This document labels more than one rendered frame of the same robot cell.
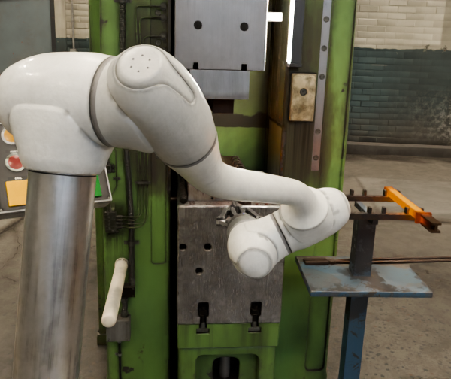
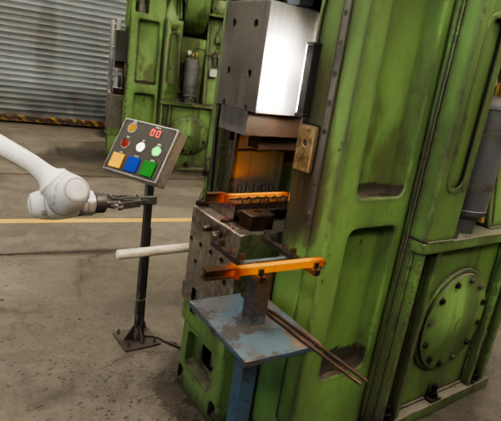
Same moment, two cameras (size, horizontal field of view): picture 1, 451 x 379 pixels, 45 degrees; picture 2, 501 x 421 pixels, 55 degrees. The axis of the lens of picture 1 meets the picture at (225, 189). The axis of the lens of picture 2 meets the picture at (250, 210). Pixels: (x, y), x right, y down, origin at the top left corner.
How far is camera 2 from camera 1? 1.95 m
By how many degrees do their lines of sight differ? 56
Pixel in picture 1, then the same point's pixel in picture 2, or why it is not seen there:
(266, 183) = not seen: outside the picture
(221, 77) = (234, 113)
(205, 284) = (196, 275)
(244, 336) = (208, 333)
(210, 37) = (233, 79)
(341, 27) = (346, 83)
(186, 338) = (185, 311)
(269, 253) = (32, 200)
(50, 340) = not seen: outside the picture
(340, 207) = (58, 187)
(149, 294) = not seen: hidden behind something
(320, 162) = (311, 217)
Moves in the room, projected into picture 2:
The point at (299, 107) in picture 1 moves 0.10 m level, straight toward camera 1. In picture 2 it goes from (300, 157) to (275, 154)
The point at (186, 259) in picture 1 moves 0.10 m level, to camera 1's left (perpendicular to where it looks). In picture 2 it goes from (191, 248) to (183, 240)
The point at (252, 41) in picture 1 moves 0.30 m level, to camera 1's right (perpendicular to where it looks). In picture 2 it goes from (252, 86) to (296, 95)
